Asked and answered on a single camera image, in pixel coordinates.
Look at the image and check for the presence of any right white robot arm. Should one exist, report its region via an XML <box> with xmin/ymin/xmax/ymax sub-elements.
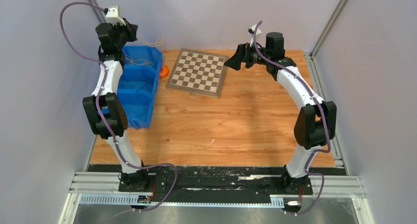
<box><xmin>238</xmin><ymin>30</ymin><xmax>337</xmax><ymax>193</ymax></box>

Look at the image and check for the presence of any orange small object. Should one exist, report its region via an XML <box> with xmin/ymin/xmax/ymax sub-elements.
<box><xmin>159</xmin><ymin>65</ymin><xmax>170</xmax><ymax>79</ymax></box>

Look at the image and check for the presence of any yellow cable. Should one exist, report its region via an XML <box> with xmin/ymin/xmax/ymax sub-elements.
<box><xmin>136</xmin><ymin>37</ymin><xmax>165</xmax><ymax>48</ymax></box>

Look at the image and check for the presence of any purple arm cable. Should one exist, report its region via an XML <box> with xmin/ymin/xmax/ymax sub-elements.
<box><xmin>60</xmin><ymin>1</ymin><xmax>178</xmax><ymax>213</ymax></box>
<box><xmin>252</xmin><ymin>20</ymin><xmax>332</xmax><ymax>216</ymax></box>

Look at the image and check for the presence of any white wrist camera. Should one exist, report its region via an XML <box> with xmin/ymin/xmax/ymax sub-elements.
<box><xmin>248</xmin><ymin>25</ymin><xmax>262</xmax><ymax>47</ymax></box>
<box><xmin>104</xmin><ymin>5</ymin><xmax>126</xmax><ymax>26</ymax></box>

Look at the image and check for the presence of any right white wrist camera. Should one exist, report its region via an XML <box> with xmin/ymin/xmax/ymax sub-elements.
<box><xmin>248</xmin><ymin>25</ymin><xmax>262</xmax><ymax>47</ymax></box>

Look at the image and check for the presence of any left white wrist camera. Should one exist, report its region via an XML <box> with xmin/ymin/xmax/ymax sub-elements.
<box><xmin>104</xmin><ymin>5</ymin><xmax>126</xmax><ymax>26</ymax></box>

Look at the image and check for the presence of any blue plastic bin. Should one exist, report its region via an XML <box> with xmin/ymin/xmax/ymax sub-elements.
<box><xmin>117</xmin><ymin>45</ymin><xmax>163</xmax><ymax>129</ymax></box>

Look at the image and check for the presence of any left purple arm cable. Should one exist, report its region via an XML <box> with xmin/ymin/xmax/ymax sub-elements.
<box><xmin>60</xmin><ymin>1</ymin><xmax>178</xmax><ymax>213</ymax></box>

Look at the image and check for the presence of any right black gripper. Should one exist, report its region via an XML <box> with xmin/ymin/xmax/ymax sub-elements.
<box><xmin>225</xmin><ymin>40</ymin><xmax>271</xmax><ymax>70</ymax></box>

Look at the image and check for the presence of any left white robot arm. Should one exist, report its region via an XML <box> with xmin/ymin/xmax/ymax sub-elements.
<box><xmin>82</xmin><ymin>17</ymin><xmax>150</xmax><ymax>192</ymax></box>

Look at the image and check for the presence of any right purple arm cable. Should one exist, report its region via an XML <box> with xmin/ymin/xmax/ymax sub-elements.
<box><xmin>252</xmin><ymin>20</ymin><xmax>332</xmax><ymax>216</ymax></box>

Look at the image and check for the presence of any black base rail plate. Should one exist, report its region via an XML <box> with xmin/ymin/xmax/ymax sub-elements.
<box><xmin>88</xmin><ymin>163</ymin><xmax>348</xmax><ymax>204</ymax></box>

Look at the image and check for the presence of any checkerboard calibration board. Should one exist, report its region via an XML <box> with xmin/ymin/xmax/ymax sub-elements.
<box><xmin>166</xmin><ymin>48</ymin><xmax>229</xmax><ymax>97</ymax></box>

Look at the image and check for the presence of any black cable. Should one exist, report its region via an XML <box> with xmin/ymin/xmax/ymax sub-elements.
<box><xmin>123</xmin><ymin>73</ymin><xmax>155</xmax><ymax>90</ymax></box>

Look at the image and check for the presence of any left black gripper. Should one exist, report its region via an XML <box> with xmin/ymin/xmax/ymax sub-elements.
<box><xmin>110</xmin><ymin>19</ymin><xmax>137</xmax><ymax>51</ymax></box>

